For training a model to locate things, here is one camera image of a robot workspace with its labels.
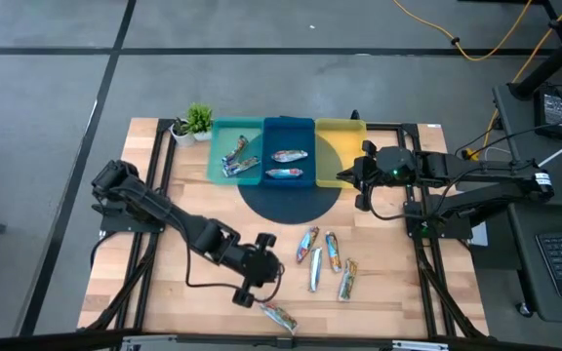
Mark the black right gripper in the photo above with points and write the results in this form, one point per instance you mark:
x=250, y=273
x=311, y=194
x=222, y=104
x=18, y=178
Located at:
x=395, y=166

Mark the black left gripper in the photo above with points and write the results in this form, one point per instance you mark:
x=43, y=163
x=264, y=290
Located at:
x=256, y=268

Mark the red multicolour granola bar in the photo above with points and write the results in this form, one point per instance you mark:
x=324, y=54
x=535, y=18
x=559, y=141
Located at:
x=307, y=245
x=284, y=173
x=289, y=156
x=280, y=317

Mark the colourful squares granola bar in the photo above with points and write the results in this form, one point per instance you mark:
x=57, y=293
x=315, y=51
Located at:
x=315, y=269
x=348, y=280

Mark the orange blue granola bar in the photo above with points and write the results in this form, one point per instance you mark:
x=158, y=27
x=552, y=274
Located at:
x=333, y=252

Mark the blue green granola bar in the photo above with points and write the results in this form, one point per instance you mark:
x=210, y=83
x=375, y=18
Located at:
x=235, y=149
x=242, y=167

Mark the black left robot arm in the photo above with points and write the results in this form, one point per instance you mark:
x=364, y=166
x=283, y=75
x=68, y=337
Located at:
x=173, y=219

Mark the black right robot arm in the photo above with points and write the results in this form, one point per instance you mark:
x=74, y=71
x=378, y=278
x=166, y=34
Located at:
x=505, y=178

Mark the yellow translucent plastic bin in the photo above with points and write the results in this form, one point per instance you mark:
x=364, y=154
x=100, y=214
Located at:
x=339, y=139

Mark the dark round mat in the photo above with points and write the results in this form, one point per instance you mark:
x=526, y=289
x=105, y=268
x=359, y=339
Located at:
x=288, y=205

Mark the blue plastic bin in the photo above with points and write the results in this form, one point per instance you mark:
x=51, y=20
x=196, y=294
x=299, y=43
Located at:
x=288, y=134

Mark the white label sticker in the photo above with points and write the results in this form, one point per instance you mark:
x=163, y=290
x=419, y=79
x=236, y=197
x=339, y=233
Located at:
x=433, y=126

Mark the teal translucent plastic bin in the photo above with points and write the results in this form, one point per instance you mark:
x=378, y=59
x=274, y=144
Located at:
x=217, y=146

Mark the white box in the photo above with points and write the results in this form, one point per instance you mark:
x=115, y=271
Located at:
x=480, y=236

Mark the green potted plant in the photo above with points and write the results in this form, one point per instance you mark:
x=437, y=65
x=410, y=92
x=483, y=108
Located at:
x=199, y=117

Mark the black power brick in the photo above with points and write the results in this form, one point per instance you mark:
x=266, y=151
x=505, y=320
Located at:
x=551, y=112

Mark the desk caster wheel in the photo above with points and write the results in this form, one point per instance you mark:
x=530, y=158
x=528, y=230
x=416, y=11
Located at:
x=523, y=309

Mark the black crossbeam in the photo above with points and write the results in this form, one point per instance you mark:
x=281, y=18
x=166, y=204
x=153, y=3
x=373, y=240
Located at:
x=42, y=343

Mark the black stand leg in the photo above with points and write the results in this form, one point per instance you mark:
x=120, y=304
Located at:
x=554, y=61

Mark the small black knob post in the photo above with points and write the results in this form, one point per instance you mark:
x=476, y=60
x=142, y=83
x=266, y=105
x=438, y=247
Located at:
x=355, y=115

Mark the black extrusion frame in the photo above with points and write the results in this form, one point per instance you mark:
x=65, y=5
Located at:
x=115, y=224
x=409, y=130

